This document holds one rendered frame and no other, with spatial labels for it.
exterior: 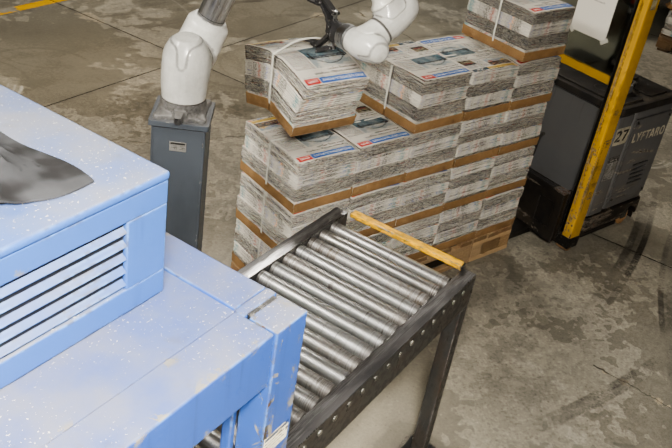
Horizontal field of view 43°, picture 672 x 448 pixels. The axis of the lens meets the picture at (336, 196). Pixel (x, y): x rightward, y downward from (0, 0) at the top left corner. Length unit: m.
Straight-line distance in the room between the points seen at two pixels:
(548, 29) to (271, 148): 1.36
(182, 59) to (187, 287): 1.68
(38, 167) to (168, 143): 1.87
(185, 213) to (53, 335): 2.03
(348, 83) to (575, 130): 1.79
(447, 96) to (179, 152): 1.17
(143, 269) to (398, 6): 1.87
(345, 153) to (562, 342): 1.37
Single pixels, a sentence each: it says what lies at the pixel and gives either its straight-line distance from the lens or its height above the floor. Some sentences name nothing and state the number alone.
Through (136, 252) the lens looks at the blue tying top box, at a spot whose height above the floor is 1.64.
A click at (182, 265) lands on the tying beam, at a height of 1.55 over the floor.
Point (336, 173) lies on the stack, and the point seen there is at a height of 0.74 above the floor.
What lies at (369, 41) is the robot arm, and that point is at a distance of 2.81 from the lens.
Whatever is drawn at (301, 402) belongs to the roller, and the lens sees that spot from 2.19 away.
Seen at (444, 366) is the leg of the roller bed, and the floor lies 0.44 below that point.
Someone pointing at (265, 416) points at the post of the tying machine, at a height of 1.39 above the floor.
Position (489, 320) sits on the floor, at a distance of 3.93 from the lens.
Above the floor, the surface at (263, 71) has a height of 1.09.
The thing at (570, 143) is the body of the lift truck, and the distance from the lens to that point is 4.58.
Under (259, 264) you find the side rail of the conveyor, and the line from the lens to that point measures 2.60.
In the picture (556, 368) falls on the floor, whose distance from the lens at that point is 3.80.
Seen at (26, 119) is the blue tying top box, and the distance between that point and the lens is 1.26.
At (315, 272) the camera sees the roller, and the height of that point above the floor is 0.80.
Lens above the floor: 2.32
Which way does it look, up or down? 30 degrees down
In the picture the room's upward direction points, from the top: 9 degrees clockwise
